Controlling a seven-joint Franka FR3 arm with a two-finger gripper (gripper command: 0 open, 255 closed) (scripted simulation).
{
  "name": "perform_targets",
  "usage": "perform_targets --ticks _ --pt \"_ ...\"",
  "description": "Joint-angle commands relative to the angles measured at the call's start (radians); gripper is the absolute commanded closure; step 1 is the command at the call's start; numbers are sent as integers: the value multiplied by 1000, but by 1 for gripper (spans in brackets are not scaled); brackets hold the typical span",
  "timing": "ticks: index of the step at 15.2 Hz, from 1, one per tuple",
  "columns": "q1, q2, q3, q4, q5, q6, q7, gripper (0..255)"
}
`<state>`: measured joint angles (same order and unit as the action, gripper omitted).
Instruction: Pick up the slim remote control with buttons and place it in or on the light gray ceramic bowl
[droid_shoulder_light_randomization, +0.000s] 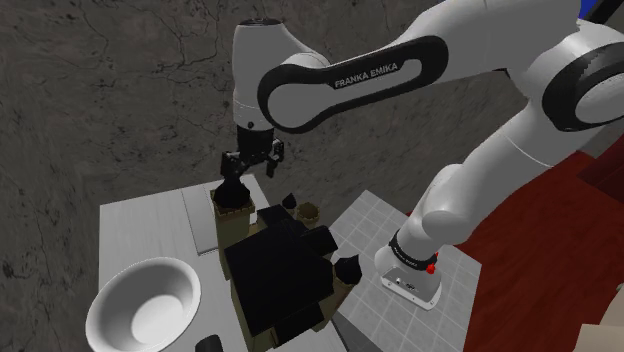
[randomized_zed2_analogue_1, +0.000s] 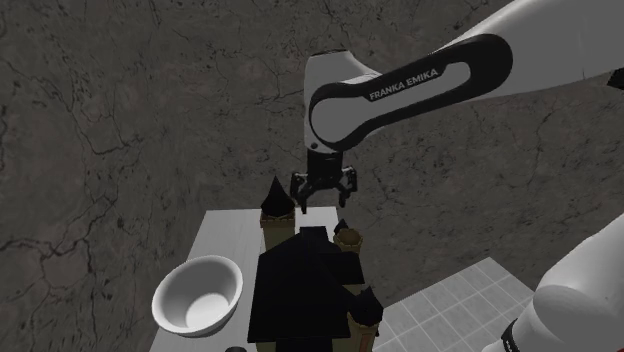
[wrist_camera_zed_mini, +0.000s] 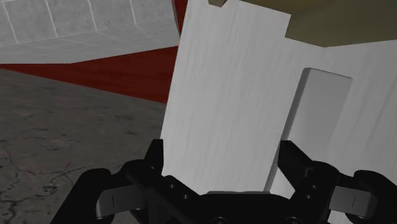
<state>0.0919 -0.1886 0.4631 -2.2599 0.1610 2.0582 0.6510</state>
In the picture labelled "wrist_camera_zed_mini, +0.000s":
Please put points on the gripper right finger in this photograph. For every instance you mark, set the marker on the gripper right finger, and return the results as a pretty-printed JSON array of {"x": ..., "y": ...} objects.
[{"x": 319, "y": 183}]

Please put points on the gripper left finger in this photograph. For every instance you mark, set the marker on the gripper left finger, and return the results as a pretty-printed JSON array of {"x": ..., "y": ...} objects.
[{"x": 141, "y": 183}]

